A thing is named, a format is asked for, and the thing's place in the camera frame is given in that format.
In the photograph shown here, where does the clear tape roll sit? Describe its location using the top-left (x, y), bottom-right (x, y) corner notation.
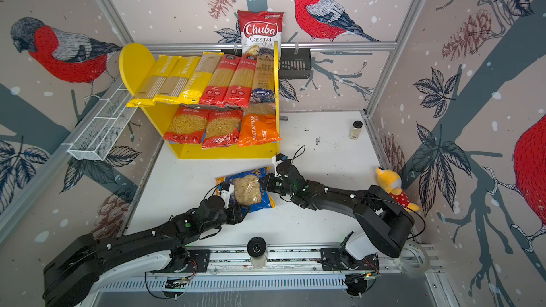
top-left (395, 241), bottom-right (430, 277)

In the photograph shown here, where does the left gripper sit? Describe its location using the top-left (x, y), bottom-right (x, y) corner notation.
top-left (201, 204), bottom-right (253, 235)

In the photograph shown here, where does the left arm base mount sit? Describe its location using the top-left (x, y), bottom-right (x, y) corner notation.
top-left (159, 248), bottom-right (211, 274)

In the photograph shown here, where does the yellow plush toy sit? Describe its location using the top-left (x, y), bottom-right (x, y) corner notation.
top-left (375, 166), bottom-right (420, 213)

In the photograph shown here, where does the Chuba cassava chips bag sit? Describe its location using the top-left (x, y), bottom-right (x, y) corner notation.
top-left (237, 10), bottom-right (284, 55)

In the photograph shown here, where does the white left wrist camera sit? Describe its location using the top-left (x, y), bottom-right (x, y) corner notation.
top-left (218, 183), bottom-right (235, 209)

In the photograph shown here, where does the white wire mesh basket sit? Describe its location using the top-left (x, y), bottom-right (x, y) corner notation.
top-left (68, 82), bottom-right (136, 161)

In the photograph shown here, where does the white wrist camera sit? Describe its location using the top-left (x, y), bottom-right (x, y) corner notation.
top-left (272, 153), bottom-right (287, 176)
top-left (218, 183), bottom-right (235, 209)

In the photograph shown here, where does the red noodle bag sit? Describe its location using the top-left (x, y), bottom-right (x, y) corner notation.
top-left (202, 110), bottom-right (243, 149)

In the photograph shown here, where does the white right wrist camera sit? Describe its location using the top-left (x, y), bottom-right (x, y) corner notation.
top-left (272, 153), bottom-right (287, 176)

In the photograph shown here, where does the red spaghetti pack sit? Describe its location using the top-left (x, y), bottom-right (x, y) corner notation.
top-left (224, 54), bottom-right (257, 108)
top-left (199, 55), bottom-right (241, 107)

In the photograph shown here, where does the red macaroni bag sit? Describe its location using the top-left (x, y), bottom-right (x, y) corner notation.
top-left (164, 106), bottom-right (210, 144)

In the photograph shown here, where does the orange pastatime pasta bag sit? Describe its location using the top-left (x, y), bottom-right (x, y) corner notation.
top-left (238, 103), bottom-right (282, 146)

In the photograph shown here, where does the black wall basket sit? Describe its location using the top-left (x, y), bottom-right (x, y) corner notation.
top-left (219, 47), bottom-right (312, 80)

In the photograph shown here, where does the yellow spaghetti pack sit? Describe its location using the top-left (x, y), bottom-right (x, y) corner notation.
top-left (153, 56), bottom-right (200, 105)
top-left (127, 55), bottom-right (181, 108)
top-left (179, 52), bottom-right (224, 105)

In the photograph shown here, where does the yellow shelf unit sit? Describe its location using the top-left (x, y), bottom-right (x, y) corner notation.
top-left (119, 43), bottom-right (280, 159)

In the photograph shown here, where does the black round camera knob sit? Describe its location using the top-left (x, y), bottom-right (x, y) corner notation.
top-left (247, 237), bottom-right (267, 258)

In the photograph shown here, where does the small spice bottle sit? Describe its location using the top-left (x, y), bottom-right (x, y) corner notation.
top-left (349, 120), bottom-right (363, 139)

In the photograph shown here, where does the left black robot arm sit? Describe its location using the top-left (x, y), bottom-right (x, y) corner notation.
top-left (43, 196), bottom-right (248, 306)

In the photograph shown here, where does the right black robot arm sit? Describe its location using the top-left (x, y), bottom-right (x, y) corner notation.
top-left (259, 159), bottom-right (415, 258)

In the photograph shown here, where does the dark spaghetti pack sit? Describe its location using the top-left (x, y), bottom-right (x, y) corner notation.
top-left (250, 48), bottom-right (275, 104)

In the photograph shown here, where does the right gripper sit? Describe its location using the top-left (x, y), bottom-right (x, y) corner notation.
top-left (256, 173), bottom-right (296, 198)

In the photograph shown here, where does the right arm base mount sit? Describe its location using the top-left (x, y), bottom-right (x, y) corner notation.
top-left (317, 232), bottom-right (379, 272)

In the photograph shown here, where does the blue shell pasta bag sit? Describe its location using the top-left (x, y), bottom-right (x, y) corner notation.
top-left (216, 166), bottom-right (275, 213)

